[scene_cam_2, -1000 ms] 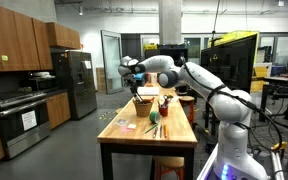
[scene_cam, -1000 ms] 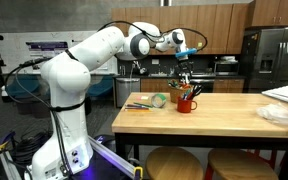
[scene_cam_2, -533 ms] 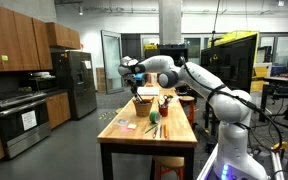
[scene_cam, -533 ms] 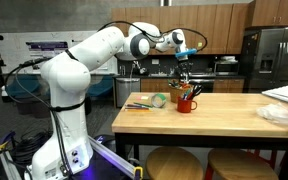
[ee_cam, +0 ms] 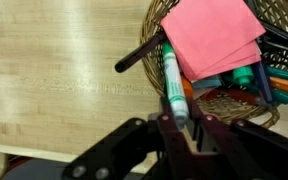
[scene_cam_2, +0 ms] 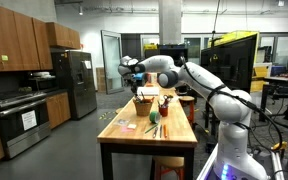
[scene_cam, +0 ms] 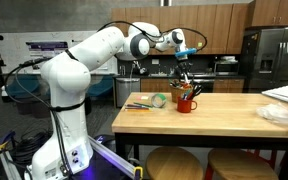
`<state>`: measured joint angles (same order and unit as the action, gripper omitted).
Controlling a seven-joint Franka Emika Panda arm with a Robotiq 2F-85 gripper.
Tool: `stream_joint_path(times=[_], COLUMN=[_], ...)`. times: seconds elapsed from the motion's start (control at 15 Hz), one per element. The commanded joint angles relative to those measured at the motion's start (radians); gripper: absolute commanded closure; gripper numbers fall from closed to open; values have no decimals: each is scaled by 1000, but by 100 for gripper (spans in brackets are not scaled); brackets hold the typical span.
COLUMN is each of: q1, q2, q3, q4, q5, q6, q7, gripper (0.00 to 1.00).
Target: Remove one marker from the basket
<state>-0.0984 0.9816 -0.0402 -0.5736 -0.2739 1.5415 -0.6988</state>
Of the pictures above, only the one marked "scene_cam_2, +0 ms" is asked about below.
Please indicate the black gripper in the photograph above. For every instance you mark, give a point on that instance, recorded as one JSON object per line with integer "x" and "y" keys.
{"x": 137, "y": 85}

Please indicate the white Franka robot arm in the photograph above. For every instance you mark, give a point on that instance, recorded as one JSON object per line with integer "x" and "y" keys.
{"x": 232, "y": 110}

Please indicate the black marker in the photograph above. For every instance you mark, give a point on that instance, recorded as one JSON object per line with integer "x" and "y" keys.
{"x": 136, "y": 98}

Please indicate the woven wicker basket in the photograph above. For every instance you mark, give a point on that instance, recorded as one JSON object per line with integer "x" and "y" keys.
{"x": 143, "y": 109}

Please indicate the white paper stack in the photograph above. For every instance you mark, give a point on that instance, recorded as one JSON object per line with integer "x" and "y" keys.
{"x": 149, "y": 91}

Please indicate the white plastic bottle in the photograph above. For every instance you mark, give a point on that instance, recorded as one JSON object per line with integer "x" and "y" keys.
{"x": 153, "y": 78}

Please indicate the green tape roll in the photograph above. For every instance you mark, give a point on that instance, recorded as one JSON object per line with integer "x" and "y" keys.
{"x": 154, "y": 117}

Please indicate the red mug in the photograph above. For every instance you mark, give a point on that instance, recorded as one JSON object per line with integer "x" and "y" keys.
{"x": 163, "y": 111}

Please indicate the clear plastic parts bag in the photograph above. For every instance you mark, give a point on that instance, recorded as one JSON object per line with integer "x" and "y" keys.
{"x": 122, "y": 122}

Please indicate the yellow sticky note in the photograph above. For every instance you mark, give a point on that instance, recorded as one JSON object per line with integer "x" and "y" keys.
{"x": 132, "y": 126}

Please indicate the green pencil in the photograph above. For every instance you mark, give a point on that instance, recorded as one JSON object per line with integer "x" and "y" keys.
{"x": 151, "y": 128}

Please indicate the pink sticky note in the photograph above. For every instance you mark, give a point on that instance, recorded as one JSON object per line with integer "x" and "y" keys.
{"x": 126, "y": 129}

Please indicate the glass door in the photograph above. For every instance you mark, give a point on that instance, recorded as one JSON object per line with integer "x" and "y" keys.
{"x": 112, "y": 63}

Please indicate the purple pen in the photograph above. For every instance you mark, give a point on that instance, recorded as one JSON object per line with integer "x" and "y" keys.
{"x": 155, "y": 132}

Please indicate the orange pencil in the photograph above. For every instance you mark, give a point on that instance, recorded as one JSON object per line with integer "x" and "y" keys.
{"x": 165, "y": 131}

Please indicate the round wooden stool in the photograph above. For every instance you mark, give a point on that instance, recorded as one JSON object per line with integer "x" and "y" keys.
{"x": 186, "y": 98}
{"x": 169, "y": 162}

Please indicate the white paper sheet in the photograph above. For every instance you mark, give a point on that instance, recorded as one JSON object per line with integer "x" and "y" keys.
{"x": 88, "y": 64}

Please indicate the stainless steel refrigerator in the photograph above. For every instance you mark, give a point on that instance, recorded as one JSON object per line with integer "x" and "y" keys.
{"x": 80, "y": 86}

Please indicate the concrete column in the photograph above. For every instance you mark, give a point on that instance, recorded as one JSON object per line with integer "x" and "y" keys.
{"x": 170, "y": 15}

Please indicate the small wooden upper cabinet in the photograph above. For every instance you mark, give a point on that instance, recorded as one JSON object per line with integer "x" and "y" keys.
{"x": 64, "y": 35}

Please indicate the black microwave oven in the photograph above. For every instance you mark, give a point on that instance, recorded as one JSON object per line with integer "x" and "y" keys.
{"x": 42, "y": 84}

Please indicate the white stacked dishes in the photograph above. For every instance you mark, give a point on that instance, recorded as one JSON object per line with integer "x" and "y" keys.
{"x": 40, "y": 74}

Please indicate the white paper notice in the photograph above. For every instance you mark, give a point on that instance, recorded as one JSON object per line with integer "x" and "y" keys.
{"x": 29, "y": 120}

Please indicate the stainless steel oven stove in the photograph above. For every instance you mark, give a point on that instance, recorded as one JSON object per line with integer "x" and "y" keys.
{"x": 22, "y": 140}

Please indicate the large wooden upper cabinet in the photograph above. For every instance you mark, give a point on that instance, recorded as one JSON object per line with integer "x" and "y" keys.
{"x": 14, "y": 40}

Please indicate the green sticky note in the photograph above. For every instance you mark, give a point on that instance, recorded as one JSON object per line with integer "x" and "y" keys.
{"x": 4, "y": 57}

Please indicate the black workbench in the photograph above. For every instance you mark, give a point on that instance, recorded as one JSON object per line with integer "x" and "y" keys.
{"x": 287, "y": 94}

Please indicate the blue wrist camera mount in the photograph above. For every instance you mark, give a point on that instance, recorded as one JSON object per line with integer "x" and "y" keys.
{"x": 138, "y": 77}

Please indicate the black metal table frame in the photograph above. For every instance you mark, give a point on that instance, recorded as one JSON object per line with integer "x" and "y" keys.
{"x": 104, "y": 166}

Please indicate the aluminium frame rail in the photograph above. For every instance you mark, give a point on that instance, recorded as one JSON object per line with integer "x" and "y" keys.
{"x": 277, "y": 166}
{"x": 206, "y": 166}

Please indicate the yellow machine enclosure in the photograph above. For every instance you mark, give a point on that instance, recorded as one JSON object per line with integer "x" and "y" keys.
{"x": 232, "y": 36}

